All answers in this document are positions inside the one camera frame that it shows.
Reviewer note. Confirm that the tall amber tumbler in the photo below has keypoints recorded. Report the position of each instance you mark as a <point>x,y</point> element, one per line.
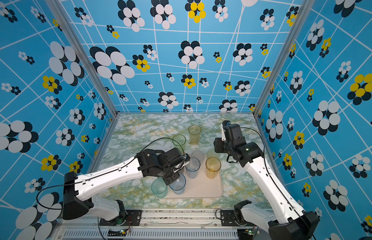
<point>213,166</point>

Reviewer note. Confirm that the short clear frosted cup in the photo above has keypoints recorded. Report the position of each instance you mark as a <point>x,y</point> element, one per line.
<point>199,155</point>

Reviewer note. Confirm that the tall light blue faceted tumbler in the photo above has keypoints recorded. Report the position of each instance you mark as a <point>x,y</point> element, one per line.
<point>192,168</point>

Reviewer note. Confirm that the tall yellow-olive tumbler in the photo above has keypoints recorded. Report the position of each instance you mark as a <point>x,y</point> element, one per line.
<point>195,134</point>

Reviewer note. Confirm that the tall green tumbler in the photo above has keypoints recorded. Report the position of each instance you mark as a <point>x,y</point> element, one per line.
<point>179,141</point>

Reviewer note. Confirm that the tall teal tumbler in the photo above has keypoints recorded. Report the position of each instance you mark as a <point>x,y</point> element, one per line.
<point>159,188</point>

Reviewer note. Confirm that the small green circuit board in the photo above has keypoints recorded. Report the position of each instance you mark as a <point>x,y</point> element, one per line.
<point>117,233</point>

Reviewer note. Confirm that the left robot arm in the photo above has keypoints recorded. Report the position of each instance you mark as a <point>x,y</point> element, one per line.
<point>80,192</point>

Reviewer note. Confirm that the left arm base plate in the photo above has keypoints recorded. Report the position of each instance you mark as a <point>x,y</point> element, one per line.
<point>129,218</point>

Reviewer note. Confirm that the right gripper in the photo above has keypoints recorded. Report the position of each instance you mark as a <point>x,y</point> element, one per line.
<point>218,143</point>

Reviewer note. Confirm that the beige plastic tray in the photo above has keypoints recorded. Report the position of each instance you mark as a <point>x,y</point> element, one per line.
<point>199,188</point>

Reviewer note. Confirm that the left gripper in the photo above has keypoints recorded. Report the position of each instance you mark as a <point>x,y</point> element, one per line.
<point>173,179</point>

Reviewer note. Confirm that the aluminium front rail frame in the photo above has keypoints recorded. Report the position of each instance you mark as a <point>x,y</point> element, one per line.
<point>157,224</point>

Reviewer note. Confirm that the short green cup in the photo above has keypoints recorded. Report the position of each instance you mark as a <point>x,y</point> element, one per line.
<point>212,154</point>

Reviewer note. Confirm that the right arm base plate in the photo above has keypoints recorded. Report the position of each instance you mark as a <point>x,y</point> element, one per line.
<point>227,218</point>

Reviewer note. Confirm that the tall frosted blue tumbler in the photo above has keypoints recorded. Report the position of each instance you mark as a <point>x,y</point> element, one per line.
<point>178,186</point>

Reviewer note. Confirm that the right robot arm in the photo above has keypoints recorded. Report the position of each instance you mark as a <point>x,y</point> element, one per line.
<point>289,220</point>

